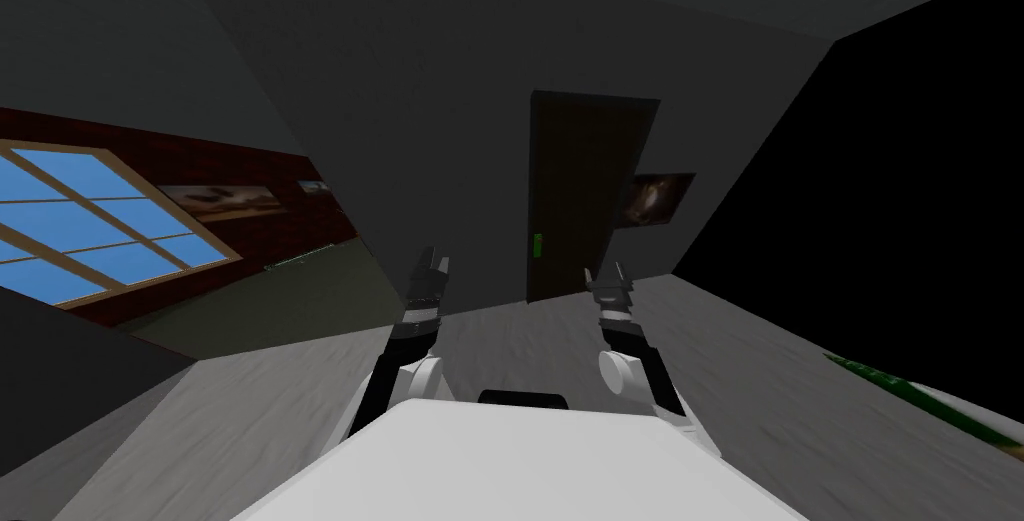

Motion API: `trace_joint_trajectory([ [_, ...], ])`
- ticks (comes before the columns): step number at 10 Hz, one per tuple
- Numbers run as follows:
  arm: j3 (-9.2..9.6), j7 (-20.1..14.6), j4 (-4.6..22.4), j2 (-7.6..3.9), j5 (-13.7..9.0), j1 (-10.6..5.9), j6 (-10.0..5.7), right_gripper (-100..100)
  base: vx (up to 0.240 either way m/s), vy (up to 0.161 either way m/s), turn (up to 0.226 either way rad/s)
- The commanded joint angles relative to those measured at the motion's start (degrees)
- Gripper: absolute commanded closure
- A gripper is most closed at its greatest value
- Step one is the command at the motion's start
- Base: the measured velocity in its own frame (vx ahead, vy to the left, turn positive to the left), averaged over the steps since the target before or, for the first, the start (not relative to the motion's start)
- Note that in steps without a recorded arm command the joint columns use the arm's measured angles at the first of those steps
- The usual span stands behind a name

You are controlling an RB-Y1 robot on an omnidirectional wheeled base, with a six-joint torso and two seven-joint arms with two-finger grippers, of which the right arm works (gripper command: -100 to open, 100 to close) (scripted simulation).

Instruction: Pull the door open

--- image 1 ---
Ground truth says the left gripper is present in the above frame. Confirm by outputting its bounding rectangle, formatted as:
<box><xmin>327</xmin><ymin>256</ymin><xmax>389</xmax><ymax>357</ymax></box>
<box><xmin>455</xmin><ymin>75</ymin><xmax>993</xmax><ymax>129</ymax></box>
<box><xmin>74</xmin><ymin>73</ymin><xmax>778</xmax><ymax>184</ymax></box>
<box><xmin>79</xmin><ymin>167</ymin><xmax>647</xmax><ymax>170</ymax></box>
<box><xmin>405</xmin><ymin>246</ymin><xmax>451</xmax><ymax>315</ymax></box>

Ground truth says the green and white furniture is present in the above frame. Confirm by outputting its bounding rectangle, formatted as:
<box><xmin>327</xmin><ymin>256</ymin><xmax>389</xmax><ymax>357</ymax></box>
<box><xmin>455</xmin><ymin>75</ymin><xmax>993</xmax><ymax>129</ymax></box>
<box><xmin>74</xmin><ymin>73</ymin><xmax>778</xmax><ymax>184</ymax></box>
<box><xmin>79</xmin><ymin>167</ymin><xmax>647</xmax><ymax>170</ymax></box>
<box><xmin>822</xmin><ymin>351</ymin><xmax>1024</xmax><ymax>462</ymax></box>

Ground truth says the brown landscape wall picture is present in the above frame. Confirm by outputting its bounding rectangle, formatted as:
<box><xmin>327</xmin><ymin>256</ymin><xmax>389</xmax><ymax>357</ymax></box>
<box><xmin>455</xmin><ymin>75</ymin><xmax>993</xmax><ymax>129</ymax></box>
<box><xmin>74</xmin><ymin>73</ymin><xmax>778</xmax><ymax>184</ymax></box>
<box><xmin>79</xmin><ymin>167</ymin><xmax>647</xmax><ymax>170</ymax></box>
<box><xmin>157</xmin><ymin>183</ymin><xmax>291</xmax><ymax>225</ymax></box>

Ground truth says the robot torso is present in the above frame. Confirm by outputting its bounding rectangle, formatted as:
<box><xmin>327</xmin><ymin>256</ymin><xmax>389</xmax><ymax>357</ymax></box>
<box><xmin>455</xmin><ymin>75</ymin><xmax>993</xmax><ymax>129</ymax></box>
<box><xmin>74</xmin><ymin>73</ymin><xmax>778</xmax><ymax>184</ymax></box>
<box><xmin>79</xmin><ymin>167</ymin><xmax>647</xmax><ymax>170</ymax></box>
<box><xmin>229</xmin><ymin>389</ymin><xmax>809</xmax><ymax>521</ymax></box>

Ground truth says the dark brown door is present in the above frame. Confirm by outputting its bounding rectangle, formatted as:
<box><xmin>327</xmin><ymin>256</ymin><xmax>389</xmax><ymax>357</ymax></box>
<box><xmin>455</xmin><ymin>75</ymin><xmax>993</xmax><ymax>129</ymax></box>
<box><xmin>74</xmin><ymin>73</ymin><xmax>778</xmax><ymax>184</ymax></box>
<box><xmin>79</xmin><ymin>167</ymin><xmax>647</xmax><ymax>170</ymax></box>
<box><xmin>525</xmin><ymin>89</ymin><xmax>662</xmax><ymax>304</ymax></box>

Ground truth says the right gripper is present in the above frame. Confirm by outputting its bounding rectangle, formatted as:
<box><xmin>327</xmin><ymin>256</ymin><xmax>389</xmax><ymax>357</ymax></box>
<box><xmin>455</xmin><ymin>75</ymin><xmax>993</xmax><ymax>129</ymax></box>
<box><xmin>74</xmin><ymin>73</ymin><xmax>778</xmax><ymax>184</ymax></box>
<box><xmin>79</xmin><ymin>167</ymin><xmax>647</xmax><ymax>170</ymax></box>
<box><xmin>583</xmin><ymin>260</ymin><xmax>636</xmax><ymax>319</ymax></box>

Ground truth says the wooden framed window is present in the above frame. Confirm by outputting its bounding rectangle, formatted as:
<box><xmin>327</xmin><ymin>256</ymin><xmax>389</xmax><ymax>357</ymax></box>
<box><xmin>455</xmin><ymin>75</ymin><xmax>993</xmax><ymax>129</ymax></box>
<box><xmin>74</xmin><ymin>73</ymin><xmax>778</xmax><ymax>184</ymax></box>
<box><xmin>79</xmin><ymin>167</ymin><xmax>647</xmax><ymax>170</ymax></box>
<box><xmin>0</xmin><ymin>138</ymin><xmax>244</xmax><ymax>312</ymax></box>

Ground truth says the dark swirl wall picture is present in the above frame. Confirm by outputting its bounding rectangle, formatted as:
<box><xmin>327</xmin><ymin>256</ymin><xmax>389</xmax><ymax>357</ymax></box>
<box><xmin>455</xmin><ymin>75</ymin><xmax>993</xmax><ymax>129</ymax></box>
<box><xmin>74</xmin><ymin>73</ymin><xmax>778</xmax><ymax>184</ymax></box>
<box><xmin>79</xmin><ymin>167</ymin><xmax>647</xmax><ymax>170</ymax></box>
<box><xmin>615</xmin><ymin>172</ymin><xmax>697</xmax><ymax>229</ymax></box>

